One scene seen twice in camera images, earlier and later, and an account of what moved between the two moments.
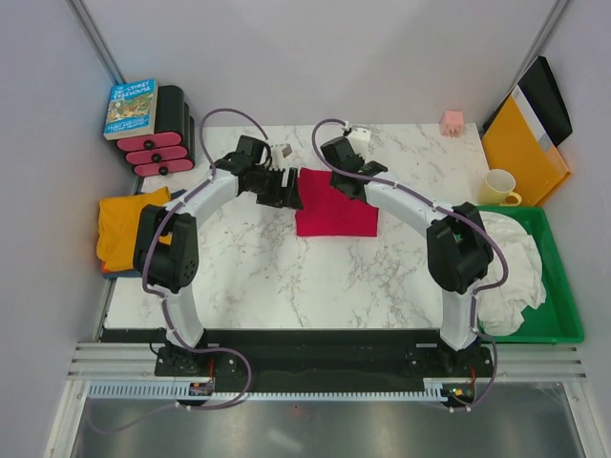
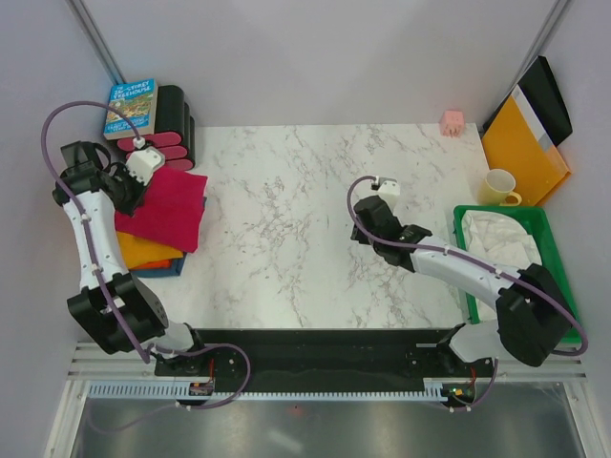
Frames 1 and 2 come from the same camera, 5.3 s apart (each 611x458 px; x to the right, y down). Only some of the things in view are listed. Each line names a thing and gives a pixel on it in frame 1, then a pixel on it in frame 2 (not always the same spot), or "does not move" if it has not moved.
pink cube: x=452 y=123 does not move
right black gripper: x=360 y=157 → x=357 y=237
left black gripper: x=287 y=197 → x=139 y=189
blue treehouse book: x=131 y=110 does not move
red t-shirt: x=326 y=211 → x=172 y=213
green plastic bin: x=558 y=320 does not move
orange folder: x=512 y=146 does not move
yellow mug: x=497 y=189 does not move
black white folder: x=542 y=104 does not move
